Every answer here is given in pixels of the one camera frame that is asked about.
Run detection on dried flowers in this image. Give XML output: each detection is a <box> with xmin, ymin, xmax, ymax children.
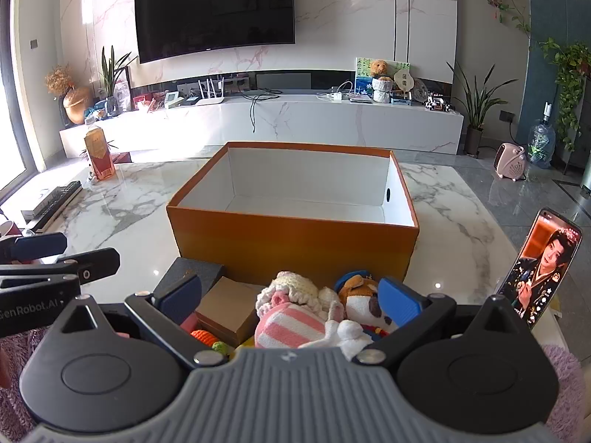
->
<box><xmin>45</xmin><ymin>65</ymin><xmax>77</xmax><ymax>97</ymax></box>

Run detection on black gift box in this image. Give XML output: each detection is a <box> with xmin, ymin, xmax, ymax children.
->
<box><xmin>154</xmin><ymin>257</ymin><xmax>227</xmax><ymax>324</ymax></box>

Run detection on potted orchid plant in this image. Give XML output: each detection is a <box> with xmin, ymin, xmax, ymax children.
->
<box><xmin>95</xmin><ymin>45</ymin><xmax>139</xmax><ymax>114</ymax></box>

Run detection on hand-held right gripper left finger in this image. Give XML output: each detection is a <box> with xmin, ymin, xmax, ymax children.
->
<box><xmin>46</xmin><ymin>271</ymin><xmax>230</xmax><ymax>371</ymax></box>

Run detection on smartphone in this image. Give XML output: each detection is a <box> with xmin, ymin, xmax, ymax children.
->
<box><xmin>496</xmin><ymin>207</ymin><xmax>583</xmax><ymax>330</ymax></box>

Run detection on red carton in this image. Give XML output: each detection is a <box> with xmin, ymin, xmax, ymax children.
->
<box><xmin>84</xmin><ymin>126</ymin><xmax>117</xmax><ymax>181</ymax></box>

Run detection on purple fluffy rug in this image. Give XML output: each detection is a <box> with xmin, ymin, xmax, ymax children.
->
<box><xmin>0</xmin><ymin>332</ymin><xmax>587</xmax><ymax>427</ymax></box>

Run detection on white marble television console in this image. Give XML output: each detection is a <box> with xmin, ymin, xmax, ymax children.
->
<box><xmin>59</xmin><ymin>93</ymin><xmax>465</xmax><ymax>160</ymax></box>

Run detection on pink heater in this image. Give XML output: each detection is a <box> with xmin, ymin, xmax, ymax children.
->
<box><xmin>493</xmin><ymin>142</ymin><xmax>528</xmax><ymax>181</ymax></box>

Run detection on black television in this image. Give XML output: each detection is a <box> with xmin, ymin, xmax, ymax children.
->
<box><xmin>134</xmin><ymin>0</ymin><xmax>296</xmax><ymax>64</ymax></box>

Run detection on white plush with pink stripes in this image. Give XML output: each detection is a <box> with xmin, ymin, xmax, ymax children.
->
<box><xmin>254</xmin><ymin>302</ymin><xmax>376</xmax><ymax>350</ymax></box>

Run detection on white and pink crochet bag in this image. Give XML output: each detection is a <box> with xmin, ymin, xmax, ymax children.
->
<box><xmin>255</xmin><ymin>270</ymin><xmax>345</xmax><ymax>321</ymax></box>

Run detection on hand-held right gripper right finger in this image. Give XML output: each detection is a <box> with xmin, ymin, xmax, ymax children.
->
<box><xmin>352</xmin><ymin>276</ymin><xmax>541</xmax><ymax>365</ymax></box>

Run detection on green painting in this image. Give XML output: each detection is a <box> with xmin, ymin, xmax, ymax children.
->
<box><xmin>355</xmin><ymin>56</ymin><xmax>411</xmax><ymax>97</ymax></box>

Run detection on orange crochet fruit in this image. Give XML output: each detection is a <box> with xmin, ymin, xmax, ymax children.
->
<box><xmin>189</xmin><ymin>327</ymin><xmax>230</xmax><ymax>356</ymax></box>

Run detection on round wooden ornament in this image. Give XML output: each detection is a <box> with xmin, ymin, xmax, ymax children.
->
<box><xmin>392</xmin><ymin>70</ymin><xmax>414</xmax><ymax>102</ymax></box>

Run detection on orange cardboard box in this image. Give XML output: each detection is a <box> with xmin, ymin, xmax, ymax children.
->
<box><xmin>166</xmin><ymin>142</ymin><xmax>420</xmax><ymax>287</ymax></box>

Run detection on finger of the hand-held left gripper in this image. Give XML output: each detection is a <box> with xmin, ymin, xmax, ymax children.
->
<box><xmin>0</xmin><ymin>233</ymin><xmax>69</xmax><ymax>265</ymax></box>
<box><xmin>0</xmin><ymin>247</ymin><xmax>122</xmax><ymax>292</ymax></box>

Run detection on white router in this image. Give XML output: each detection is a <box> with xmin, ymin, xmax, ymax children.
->
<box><xmin>198</xmin><ymin>78</ymin><xmax>227</xmax><ymax>106</ymax></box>

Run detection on black cable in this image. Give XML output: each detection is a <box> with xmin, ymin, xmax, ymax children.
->
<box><xmin>248</xmin><ymin>92</ymin><xmax>281</xmax><ymax>135</ymax></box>

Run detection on small brown cardboard box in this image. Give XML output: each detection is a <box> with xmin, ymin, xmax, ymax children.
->
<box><xmin>194</xmin><ymin>277</ymin><xmax>264</xmax><ymax>349</ymax></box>

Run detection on tall potted plant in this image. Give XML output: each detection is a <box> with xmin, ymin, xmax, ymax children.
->
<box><xmin>445</xmin><ymin>61</ymin><xmax>520</xmax><ymax>157</ymax></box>

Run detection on green trailing vine plant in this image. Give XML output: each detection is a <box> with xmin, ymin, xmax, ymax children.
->
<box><xmin>538</xmin><ymin>37</ymin><xmax>591</xmax><ymax>153</ymax></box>

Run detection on black remote control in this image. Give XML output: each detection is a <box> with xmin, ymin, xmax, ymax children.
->
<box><xmin>34</xmin><ymin>181</ymin><xmax>84</xmax><ymax>231</ymax></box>

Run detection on golden vase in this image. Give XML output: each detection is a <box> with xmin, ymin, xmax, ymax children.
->
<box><xmin>62</xmin><ymin>85</ymin><xmax>93</xmax><ymax>125</ymax></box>

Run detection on white flat box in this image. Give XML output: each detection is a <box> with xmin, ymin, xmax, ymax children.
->
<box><xmin>21</xmin><ymin>187</ymin><xmax>58</xmax><ymax>220</ymax></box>

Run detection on brown sailor dog plush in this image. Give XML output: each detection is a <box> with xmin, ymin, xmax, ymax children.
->
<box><xmin>333</xmin><ymin>274</ymin><xmax>398</xmax><ymax>333</ymax></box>

